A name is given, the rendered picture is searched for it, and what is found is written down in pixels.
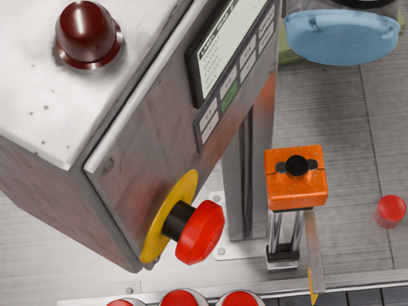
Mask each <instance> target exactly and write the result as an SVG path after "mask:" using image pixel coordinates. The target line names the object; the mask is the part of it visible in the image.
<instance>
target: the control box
mask: <svg viewBox="0 0 408 306"><path fill-rule="evenodd" d="M75 1H80V0H0V190H1V191H2V192H3V193H4V194H5V195H6V196H7V197H8V198H9V199H10V200H11V201H12V202H13V203H14V204H15V205H16V206H17V207H18V208H20V209H22V210H23V211H25V212H27V213H29V214H30V215H32V216H33V217H36V218H37V219H39V220H40V221H42V222H44V223H46V224H47V225H49V226H51V227H52V228H54V229H56V230H58V231H59V232H61V233H63V234H65V235H66V236H68V237H69V238H71V239H73V240H75V241H76V242H78V243H80V244H82V245H83V246H85V247H87V248H88V249H90V250H92V251H94V252H95V253H97V254H99V255H101V256H102V257H104V258H105V259H107V260H109V261H111V262H112V263H114V264H116V265H118V266H119V267H121V268H123V269H124V270H126V271H128V272H130V273H135V274H137V273H138V272H140V271H141V270H142V269H143V267H144V269H145V270H148V271H151V270H152V269H153V267H154V266H155V264H156V263H158V261H159V260H160V258H161V255H162V252H163V251H164V249H165V248H166V246H167V244H168V243H169V241H170V240H171V239H170V238H168V237H166V236H164V235H163V234H162V228H163V224H164V222H165V220H166V218H167V216H168V214H169V212H170V211H171V209H172V208H173V206H174V205H175V204H176V203H177V202H178V201H179V200H182V201H184V202H185V203H187V204H189V205H192V203H193V202H194V200H195V199H196V197H197V195H198V193H199V192H200V190H201V189H202V187H203V185H204V184H205V182H206V180H207V179H208V177H209V175H210V174H211V172H212V171H213V169H214V167H215V165H216V164H217V162H218V161H219V159H220V157H221V156H222V154H223V152H224V151H225V149H226V147H227V146H228V144H229V143H230V141H231V139H232V138H233V136H234V134H235V133H236V131H237V130H238V128H239V126H240V124H241V123H242V121H243V119H244V118H245V116H246V115H247V113H248V111H249V110H250V108H251V106H252V105H253V103H254V102H255V100H256V98H257V96H258V95H259V93H260V92H261V90H262V88H263V87H264V85H265V83H266V82H267V80H268V79H269V77H270V75H271V74H273V72H274V70H275V68H276V56H277V37H278V27H279V9H280V0H278V5H277V26H276V31H275V33H274V35H273V36H272V38H271V39H270V41H269V43H268V44H267V46H266V48H265V49H264V51H263V52H262V54H261V56H260V57H259V59H258V60H257V62H256V64H255V65H254V67H253V69H252V70H251V72H250V74H249V75H248V76H247V78H246V80H245V82H244V83H243V84H242V87H241V88H240V90H239V91H238V93H237V95H236V96H235V97H234V99H233V101H232V103H231V104H230V106H229V108H228V109H227V110H226V112H225V114H224V116H223V117H222V119H221V120H220V122H219V123H218V125H217V127H216V128H215V130H214V132H213V133H212V135H211V136H210V138H209V140H208V141H207V143H206V145H205V146H204V148H203V149H202V151H201V153H200V154H199V153H198V150H197V145H196V138H195V134H194V128H193V124H194V122H195V121H196V119H197V118H198V116H199V115H200V113H201V111H202V110H203V108H204V107H205V105H206V103H207V102H208V100H209V99H210V97H211V95H212V94H213V92H214V91H215V89H216V87H217V86H218V85H219V83H220V81H221V80H222V78H223V76H224V75H225V74H226V71H227V70H228V69H229V67H230V65H231V64H232V62H233V61H234V59H235V57H236V56H237V54H238V53H239V51H240V49H241V48H242V46H243V45H244V43H245V41H246V40H247V38H248V37H249V35H250V33H251V32H252V31H253V29H254V27H255V26H256V24H257V22H258V21H259V20H260V17H261V16H262V15H263V13H264V11H265V10H266V8H267V7H268V5H269V3H270V2H271V0H268V2H267V3H266V5H265V7H264V8H263V10H262V11H261V13H260V15H259V16H258V17H257V19H256V21H255V22H254V24H253V26H252V27H251V28H250V30H249V32H248V33H247V35H246V37H245V38H244V40H243V41H242V43H241V45H240V46H239V48H238V49H237V51H236V52H235V54H234V56H233V57H232V58H231V61H230V62H229V63H228V65H227V67H226V68H225V70H224V71H223V73H222V74H221V76H220V78H219V79H218V81H217V82H216V84H215V86H214V87H213V89H212V91H211V92H210V93H209V95H208V97H207V98H206V100H205V102H204V103H203V104H202V106H201V108H200V109H196V108H194V105H193V101H192V95H191V88H190V83H189V77H188V70H187V66H186V60H185V52H186V50H187V49H188V47H189V46H190V44H191V43H192V41H193V39H194V38H195V37H196V35H197V34H198V32H199V30H200V29H201V28H202V26H203V24H204V23H205V21H206V20H207V18H208V16H209V15H210V14H211V12H212V11H213V9H214V7H215V6H216V4H217V3H218V1H219V0H85V1H94V2H97V3H99V4H101V5H103V6H104V7H106V8H107V9H108V11H109V13H110V15H111V17H112V18H114V20H116V22H117V23H118V25H119V26H120V29H121V31H122V34H123V37H124V51H123V55H122V56H121V58H120V60H119V62H118V63H117V64H116V65H115V66H114V67H113V68H111V69H110V70H108V71H107V72H105V73H101V74H99V75H93V76H85V75H80V74H78V73H75V72H73V71H71V70H70V69H69V68H68V67H67V66H66V65H65V64H64V63H63V61H62V59H61V57H60V55H59V53H58V49H57V44H56V42H57V37H56V33H55V23H56V20H57V17H58V16H59V14H60V13H61V12H62V11H63V10H64V9H65V8H66V7H67V6H68V5H69V4H71V3H73V2H75Z"/></svg>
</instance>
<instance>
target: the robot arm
mask: <svg viewBox="0 0 408 306"><path fill-rule="evenodd" d="M400 2H401V0H282V15H281V18H283V19H284V25H285V27H286V39H287V43H288V45H289V46H290V48H291V49H292V51H293V52H295V53H296V54H298V55H300V56H301V57H303V58H305V59H306V60H309V61H312V62H315V63H319V64H326V65H331V66H354V65H359V64H364V63H370V62H372V61H376V60H378V59H380V58H382V57H384V56H386V55H388V54H389V53H390V52H391V51H392V50H393V49H394V48H395V46H396V45H397V42H398V32H399V31H400V29H401V27H400V24H399V22H398V9H399V5H400Z"/></svg>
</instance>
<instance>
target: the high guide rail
mask: <svg viewBox="0 0 408 306"><path fill-rule="evenodd" d="M324 280H325V289H326V290H332V289H339V288H352V287H365V286H372V285H385V284H398V283H405V282H408V268H406V269H399V270H386V271H373V272H366V273H353V274H340V275H333V276H324ZM190 289H193V290H195V291H198V292H199V293H200V294H202V295H203V296H204V297H205V298H206V300H207V301H212V300H219V299H220V298H221V297H222V296H223V295H224V294H226V293H227V292H229V291H233V290H240V289H242V290H249V291H252V292H253V293H256V294H257V295H258V296H265V295H272V294H285V293H298V292H306V291H310V286H309V281H308V277H307V278H300V279H287V280H274V281H267V282H254V283H247V284H234V285H221V286H214V287H201V288H190ZM170 291H172V290H168V291H155V292H148V293H135V294H122V295H115V296H102V297H89V298H82V299H69V300H61V301H57V306H106V305H107V304H108V303H110V302H112V301H114V300H117V299H120V298H136V299H139V300H141V301H143V302H144V303H145V304H146V305H147V306H153V305H158V303H159V302H160V300H161V299H162V297H163V296H164V295H166V294H167V293H169V292H170Z"/></svg>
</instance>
